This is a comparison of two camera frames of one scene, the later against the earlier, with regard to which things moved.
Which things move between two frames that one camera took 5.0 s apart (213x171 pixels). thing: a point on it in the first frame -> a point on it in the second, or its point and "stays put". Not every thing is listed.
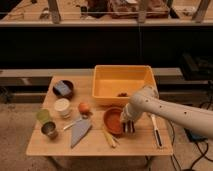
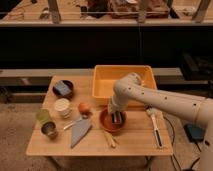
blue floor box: (195, 138) stays put
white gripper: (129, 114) -> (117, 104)
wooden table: (70, 122) stays put
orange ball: (83, 107) stays put
